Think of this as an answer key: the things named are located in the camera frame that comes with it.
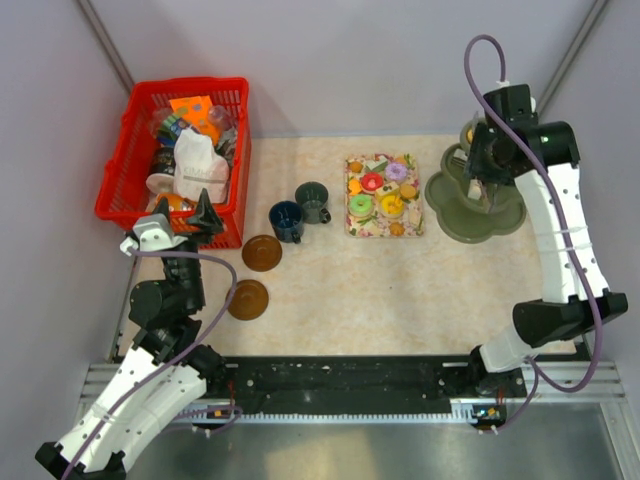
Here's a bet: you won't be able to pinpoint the stainless steel food tongs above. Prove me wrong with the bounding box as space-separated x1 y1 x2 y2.
479 181 500 214

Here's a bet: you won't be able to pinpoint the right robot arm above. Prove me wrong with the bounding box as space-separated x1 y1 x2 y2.
466 83 628 396

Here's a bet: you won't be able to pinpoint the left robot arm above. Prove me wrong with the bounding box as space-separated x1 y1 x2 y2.
35 191 227 479

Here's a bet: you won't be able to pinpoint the chocolate cake slice with cherry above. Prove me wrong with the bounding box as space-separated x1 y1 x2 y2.
451 157 467 169

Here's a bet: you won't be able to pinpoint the white cream cake slice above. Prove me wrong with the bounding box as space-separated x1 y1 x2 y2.
467 179 483 201

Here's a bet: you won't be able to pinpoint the red plastic basket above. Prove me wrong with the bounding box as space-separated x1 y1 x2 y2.
94 77 251 249

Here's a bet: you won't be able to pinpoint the black cylindrical can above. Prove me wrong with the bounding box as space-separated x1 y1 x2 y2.
149 146 176 176

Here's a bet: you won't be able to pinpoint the white cloth bag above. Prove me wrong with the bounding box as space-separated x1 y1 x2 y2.
173 129 230 204

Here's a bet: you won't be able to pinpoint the brown wooden coaster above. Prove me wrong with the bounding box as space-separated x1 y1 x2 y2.
242 235 283 272
228 279 270 321

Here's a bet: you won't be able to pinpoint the green three-tier dessert stand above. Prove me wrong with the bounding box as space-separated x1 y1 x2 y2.
424 116 526 244

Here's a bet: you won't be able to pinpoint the dark blue mug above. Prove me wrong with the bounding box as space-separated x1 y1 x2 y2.
268 201 305 244

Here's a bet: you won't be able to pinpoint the round tan cracker biscuit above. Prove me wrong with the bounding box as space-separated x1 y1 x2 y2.
399 184 417 200

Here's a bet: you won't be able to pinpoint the purple frosted donut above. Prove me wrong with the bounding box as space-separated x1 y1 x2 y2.
385 162 408 183

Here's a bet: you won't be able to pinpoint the orange dotted box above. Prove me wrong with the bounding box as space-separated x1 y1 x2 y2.
169 96 219 145

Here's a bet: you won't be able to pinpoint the dark green mug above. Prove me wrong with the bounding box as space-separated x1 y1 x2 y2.
295 181 332 224

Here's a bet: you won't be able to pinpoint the yellow frosted donut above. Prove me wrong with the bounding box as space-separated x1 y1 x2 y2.
380 195 405 218

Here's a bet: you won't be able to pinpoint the floral rectangular serving tray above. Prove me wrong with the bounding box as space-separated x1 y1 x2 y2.
344 153 425 239

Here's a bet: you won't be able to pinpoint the red round donut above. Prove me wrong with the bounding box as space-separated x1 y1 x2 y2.
360 172 384 194

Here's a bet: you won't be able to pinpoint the green frosted donut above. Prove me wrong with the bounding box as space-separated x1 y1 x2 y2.
348 194 374 218

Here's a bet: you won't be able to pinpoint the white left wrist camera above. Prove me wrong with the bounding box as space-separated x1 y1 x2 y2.
120 215 159 256

